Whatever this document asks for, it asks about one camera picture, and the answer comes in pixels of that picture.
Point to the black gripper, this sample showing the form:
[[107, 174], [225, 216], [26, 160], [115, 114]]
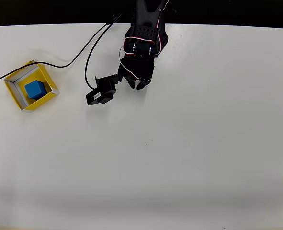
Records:
[[134, 77]]

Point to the blue cube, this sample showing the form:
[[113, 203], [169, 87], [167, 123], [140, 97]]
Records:
[[35, 89]]

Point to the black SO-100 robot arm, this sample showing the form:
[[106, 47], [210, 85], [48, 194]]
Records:
[[144, 28]]

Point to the yellow open box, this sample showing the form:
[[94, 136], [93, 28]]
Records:
[[45, 100]]

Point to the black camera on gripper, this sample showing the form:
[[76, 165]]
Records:
[[101, 93]]

